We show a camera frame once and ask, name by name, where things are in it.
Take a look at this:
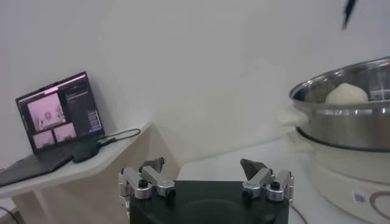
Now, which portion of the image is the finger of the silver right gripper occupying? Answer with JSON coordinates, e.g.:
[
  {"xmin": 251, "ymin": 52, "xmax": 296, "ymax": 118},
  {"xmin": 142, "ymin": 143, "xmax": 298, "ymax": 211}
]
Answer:
[{"xmin": 341, "ymin": 0, "xmax": 358, "ymax": 30}]

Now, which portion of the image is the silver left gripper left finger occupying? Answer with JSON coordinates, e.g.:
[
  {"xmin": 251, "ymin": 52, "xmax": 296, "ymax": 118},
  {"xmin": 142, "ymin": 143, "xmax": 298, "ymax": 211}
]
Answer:
[{"xmin": 118, "ymin": 156, "xmax": 177, "ymax": 201}]

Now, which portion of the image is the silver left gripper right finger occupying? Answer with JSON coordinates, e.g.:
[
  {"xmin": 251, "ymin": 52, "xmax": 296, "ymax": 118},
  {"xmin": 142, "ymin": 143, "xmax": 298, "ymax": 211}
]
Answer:
[{"xmin": 239, "ymin": 158, "xmax": 295, "ymax": 203}]

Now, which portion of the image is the white steamed baozi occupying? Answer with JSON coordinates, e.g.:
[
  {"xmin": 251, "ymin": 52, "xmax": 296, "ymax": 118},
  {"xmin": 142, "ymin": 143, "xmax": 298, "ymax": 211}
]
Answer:
[{"xmin": 325, "ymin": 82, "xmax": 369, "ymax": 106}]

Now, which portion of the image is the stainless steel steamer basket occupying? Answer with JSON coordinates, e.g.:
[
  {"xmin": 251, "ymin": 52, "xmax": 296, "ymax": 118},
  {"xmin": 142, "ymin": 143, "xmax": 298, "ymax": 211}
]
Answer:
[{"xmin": 278, "ymin": 56, "xmax": 390, "ymax": 152}]

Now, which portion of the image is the white side table with mouse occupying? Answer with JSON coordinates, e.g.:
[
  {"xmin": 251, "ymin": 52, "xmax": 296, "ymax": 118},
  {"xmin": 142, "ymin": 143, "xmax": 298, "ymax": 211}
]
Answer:
[{"xmin": 0, "ymin": 122, "xmax": 181, "ymax": 224}]

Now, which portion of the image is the cream electric cooking pot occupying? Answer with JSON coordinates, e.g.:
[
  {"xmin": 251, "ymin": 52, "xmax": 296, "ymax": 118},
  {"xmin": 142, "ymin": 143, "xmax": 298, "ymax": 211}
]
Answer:
[{"xmin": 286, "ymin": 127, "xmax": 390, "ymax": 224}]

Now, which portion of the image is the black laptop with dark screen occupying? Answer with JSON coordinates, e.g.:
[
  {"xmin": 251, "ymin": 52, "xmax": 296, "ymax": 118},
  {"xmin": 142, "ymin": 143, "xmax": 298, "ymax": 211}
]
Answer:
[{"xmin": 0, "ymin": 71, "xmax": 106, "ymax": 187}]

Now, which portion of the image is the black adapter with looped cable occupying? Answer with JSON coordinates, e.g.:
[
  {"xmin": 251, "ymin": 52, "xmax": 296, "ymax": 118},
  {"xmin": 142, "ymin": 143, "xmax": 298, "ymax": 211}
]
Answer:
[{"xmin": 97, "ymin": 128, "xmax": 142, "ymax": 147}]

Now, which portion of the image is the black floor cable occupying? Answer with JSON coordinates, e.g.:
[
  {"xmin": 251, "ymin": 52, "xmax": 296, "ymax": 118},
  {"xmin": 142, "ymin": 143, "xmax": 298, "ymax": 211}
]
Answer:
[{"xmin": 0, "ymin": 206, "xmax": 20, "ymax": 224}]

